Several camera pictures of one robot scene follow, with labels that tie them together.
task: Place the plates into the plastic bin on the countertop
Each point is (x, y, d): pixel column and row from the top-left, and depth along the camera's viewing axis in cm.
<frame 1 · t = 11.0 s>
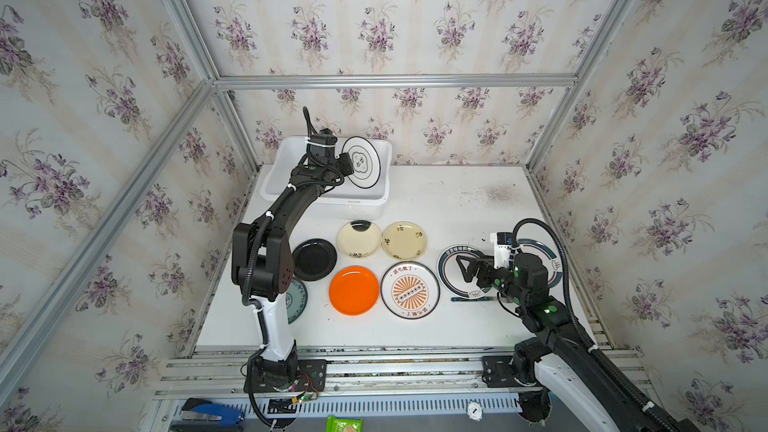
left hand: (348, 157, 93), fingers closed
right hand: (466, 260, 80), fingers open
white plastic bin: (343, 201, 93), point 14 cm above the table
black round plate: (313, 259, 95), on the table
cream plate with black patch: (359, 239, 100), on the table
cream plate with small motifs: (404, 240, 101), on the table
orange plate: (353, 290, 90), on the table
white plate with sunburst: (410, 290, 89), on the table
white plate green red rim: (452, 277, 90), point 3 cm above the table
white plate with black rings: (365, 161, 102), point 17 cm above the table
fork with green handle: (460, 299, 87), on the table

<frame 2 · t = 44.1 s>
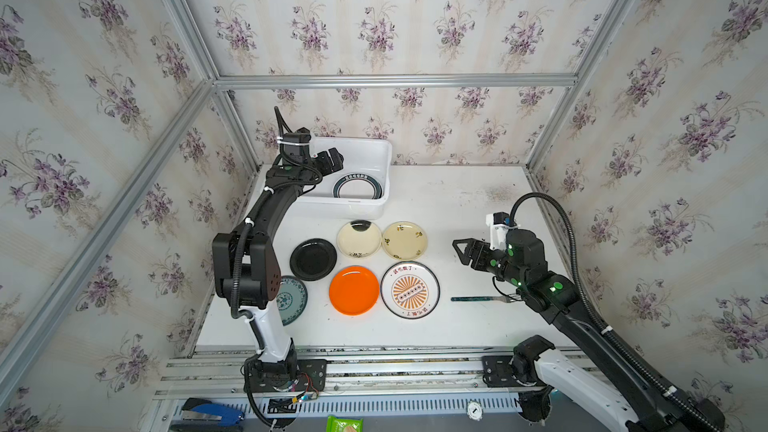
left hand: (329, 157, 90), fingers open
right hand: (458, 246, 75), fingers open
white plate green red rim: (358, 186, 113), point 2 cm above the table
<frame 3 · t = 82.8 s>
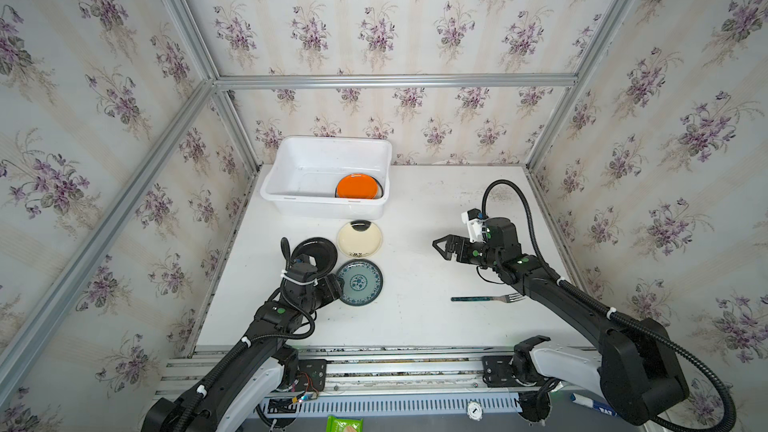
left hand: (335, 282, 84), fingers open
right hand: (441, 247, 83), fingers open
orange plate: (359, 186, 111), point 4 cm above the table
teal patterned plate: (363, 282, 90), on the table
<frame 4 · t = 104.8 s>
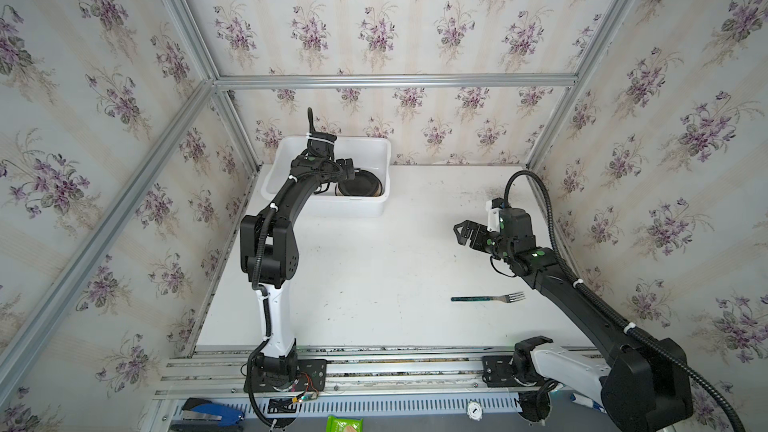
left hand: (338, 168, 96), fingers open
right hand: (464, 232, 83), fingers open
black round plate: (364, 184, 110), point 6 cm above the table
